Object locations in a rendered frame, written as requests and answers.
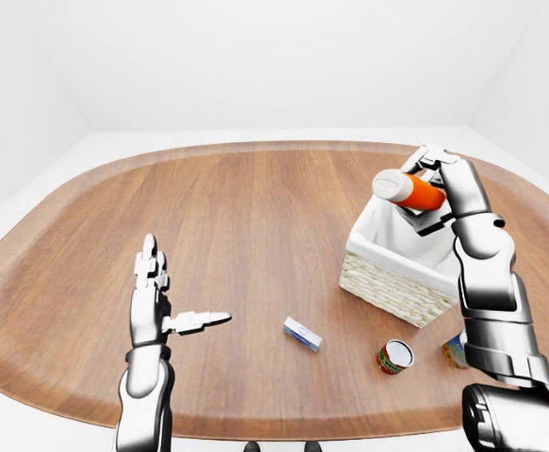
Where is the orange ketchup bottle white cap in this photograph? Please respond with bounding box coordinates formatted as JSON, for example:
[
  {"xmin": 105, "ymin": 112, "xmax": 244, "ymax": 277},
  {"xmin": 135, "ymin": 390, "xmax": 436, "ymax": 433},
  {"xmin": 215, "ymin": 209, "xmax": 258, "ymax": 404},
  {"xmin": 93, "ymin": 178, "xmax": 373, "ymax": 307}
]
[{"xmin": 371, "ymin": 169, "xmax": 447, "ymax": 212}]

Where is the small blue white box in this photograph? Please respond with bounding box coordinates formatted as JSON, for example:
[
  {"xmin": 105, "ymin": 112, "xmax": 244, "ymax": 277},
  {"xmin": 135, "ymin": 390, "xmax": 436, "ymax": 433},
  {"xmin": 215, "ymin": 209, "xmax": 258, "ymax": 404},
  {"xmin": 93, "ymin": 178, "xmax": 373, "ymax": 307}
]
[{"xmin": 283, "ymin": 316, "xmax": 324, "ymax": 354}]

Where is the yellow blue printed tin can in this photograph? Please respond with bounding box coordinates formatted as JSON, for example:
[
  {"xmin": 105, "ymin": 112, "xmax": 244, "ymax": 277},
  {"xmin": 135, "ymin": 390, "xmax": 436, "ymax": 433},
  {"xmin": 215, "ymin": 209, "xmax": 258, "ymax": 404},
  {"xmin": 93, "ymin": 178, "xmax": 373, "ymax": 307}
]
[{"xmin": 442, "ymin": 331, "xmax": 469, "ymax": 369}]

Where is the silver robot right hand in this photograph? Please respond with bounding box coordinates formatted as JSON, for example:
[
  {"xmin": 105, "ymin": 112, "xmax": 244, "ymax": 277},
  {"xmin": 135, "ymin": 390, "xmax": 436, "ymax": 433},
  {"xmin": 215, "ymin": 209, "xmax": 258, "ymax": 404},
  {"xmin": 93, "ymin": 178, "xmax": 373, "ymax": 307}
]
[{"xmin": 399, "ymin": 143, "xmax": 494, "ymax": 238}]

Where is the silver robot left hand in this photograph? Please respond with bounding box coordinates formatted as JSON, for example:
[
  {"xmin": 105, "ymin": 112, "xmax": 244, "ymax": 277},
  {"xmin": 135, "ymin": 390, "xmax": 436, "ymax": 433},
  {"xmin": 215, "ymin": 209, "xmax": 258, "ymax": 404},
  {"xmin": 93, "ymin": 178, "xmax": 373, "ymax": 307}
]
[{"xmin": 129, "ymin": 233, "xmax": 234, "ymax": 350}]

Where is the red green tin can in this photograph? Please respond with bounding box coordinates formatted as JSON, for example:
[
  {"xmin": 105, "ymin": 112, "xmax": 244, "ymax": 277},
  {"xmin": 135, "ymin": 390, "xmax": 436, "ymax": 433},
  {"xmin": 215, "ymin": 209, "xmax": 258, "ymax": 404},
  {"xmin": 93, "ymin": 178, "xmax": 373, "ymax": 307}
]
[{"xmin": 376, "ymin": 339, "xmax": 416, "ymax": 376}]

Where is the wicker basket white cloth liner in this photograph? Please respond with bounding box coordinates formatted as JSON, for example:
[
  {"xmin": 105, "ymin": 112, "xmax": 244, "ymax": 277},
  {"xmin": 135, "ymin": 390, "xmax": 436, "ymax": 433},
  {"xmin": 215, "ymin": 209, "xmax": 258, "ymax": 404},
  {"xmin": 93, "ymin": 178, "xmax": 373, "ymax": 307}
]
[{"xmin": 338, "ymin": 191, "xmax": 461, "ymax": 330}]

